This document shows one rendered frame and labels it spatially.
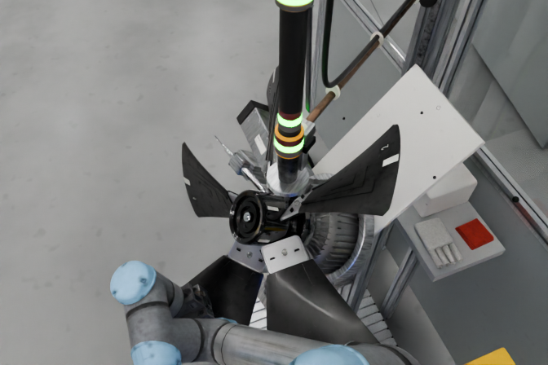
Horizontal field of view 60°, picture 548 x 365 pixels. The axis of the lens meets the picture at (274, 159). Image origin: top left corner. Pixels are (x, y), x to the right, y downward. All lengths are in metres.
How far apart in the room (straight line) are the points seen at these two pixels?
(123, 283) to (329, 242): 0.46
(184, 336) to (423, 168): 0.61
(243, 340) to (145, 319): 0.17
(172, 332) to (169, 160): 1.94
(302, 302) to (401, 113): 0.49
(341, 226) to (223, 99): 2.02
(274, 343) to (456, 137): 0.57
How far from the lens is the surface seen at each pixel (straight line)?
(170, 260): 2.39
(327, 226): 1.07
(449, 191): 1.46
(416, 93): 1.16
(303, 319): 0.98
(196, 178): 1.25
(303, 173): 0.79
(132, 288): 0.86
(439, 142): 1.10
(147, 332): 0.85
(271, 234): 1.01
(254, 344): 0.83
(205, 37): 3.50
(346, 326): 0.98
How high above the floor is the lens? 2.10
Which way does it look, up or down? 52 degrees down
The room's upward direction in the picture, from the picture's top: straight up
